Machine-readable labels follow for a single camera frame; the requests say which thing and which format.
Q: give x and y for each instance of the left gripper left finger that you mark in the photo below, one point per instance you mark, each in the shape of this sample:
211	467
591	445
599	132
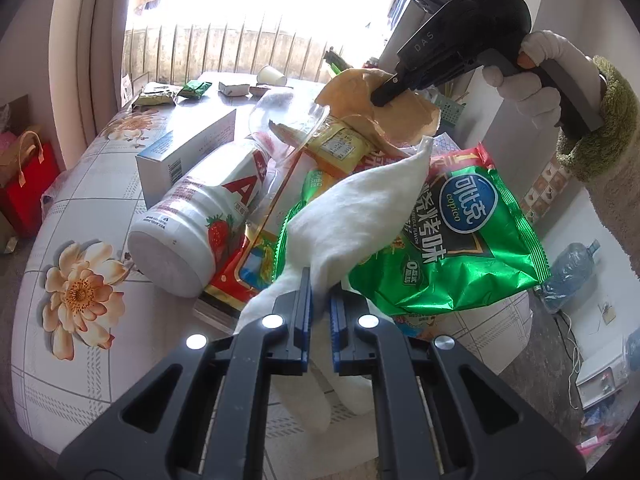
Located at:
201	412

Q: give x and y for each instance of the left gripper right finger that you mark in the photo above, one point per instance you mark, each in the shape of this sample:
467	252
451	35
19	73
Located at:
440	413

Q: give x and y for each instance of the brown paper wrapper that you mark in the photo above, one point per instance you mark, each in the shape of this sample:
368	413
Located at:
401	123

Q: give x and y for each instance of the white tissue cloth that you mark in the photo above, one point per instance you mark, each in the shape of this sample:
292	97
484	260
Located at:
348	223

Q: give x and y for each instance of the right hand white glove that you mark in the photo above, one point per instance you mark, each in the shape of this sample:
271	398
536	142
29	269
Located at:
555	84

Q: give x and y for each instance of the red gold snack bag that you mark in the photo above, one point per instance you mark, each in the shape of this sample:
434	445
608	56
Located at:
244	257

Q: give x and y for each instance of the floral tablecloth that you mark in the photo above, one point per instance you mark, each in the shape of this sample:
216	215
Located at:
88	324

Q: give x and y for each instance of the yellow snack packet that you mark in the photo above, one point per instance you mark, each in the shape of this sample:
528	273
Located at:
334	146

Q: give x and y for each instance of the green fuzzy right sleeve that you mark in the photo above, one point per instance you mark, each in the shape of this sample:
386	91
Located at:
606	161

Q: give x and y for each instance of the white yogurt bottle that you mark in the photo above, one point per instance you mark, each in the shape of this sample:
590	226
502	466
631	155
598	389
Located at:
181	241

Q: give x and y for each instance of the green chips bag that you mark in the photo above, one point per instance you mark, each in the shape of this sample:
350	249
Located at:
465	245

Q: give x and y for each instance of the white paper cup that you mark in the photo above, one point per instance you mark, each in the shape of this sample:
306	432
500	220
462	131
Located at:
270	76

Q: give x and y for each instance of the blue water jug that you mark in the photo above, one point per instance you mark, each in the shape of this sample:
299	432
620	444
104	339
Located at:
569	273

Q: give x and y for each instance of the small white green box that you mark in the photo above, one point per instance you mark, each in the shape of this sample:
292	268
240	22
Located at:
233	90

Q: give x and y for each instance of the white blue carton box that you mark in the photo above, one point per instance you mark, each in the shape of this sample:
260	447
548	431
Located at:
163	163

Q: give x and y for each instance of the green snack packet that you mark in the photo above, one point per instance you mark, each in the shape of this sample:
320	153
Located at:
194	89

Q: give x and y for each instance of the red gift bag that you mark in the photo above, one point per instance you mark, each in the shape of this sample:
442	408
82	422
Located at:
28	168

